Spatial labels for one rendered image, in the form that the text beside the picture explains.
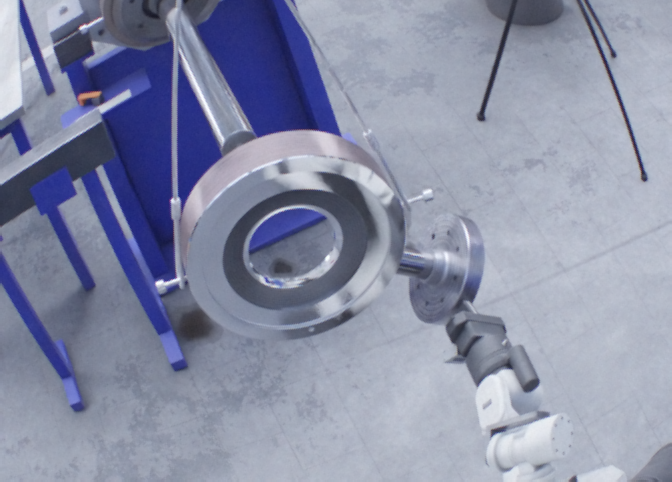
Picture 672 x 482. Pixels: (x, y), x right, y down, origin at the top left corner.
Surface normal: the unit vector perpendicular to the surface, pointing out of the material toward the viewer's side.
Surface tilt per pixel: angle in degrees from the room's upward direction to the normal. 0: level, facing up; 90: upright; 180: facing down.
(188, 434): 0
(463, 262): 49
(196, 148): 90
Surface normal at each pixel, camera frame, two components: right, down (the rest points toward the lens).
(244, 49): 0.36, 0.61
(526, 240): -0.24, -0.67
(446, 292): -0.88, -0.19
